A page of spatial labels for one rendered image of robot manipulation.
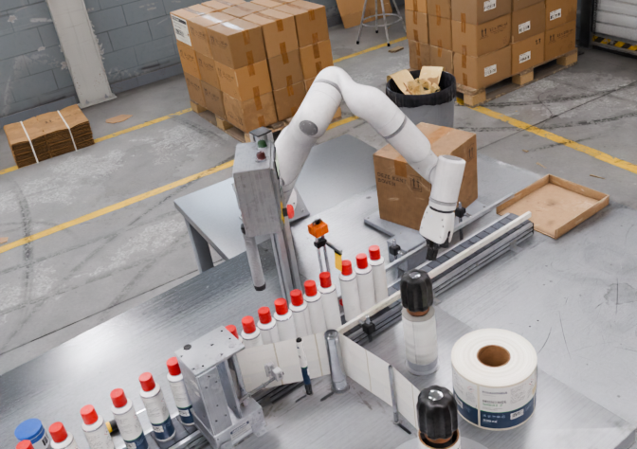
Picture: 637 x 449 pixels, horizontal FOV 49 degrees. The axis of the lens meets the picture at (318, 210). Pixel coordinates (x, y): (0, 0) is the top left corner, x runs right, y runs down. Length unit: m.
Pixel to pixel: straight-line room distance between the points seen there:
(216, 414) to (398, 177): 1.12
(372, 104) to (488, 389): 0.81
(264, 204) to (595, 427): 0.95
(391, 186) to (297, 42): 2.98
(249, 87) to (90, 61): 2.31
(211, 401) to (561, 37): 4.96
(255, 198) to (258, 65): 3.52
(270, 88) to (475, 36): 1.56
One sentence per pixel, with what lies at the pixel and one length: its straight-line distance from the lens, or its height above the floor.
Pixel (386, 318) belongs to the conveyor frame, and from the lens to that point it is 2.14.
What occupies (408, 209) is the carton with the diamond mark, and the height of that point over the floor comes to 0.93.
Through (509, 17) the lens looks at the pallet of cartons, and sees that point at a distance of 5.67.
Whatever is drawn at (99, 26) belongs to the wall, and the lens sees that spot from 7.15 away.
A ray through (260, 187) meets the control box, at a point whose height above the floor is 1.43.
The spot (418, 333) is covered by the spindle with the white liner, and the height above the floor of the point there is 1.02.
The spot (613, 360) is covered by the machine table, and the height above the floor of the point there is 0.83.
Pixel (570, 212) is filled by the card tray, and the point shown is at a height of 0.83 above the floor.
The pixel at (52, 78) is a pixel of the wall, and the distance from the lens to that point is 7.14.
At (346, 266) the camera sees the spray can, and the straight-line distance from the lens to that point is 1.99.
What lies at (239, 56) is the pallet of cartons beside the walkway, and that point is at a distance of 5.14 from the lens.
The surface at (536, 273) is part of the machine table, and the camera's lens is 2.36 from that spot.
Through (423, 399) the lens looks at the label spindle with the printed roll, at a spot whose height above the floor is 1.18.
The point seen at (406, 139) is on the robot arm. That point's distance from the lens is 2.03.
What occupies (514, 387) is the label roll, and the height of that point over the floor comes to 1.01.
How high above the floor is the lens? 2.23
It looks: 30 degrees down
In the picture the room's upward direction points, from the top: 9 degrees counter-clockwise
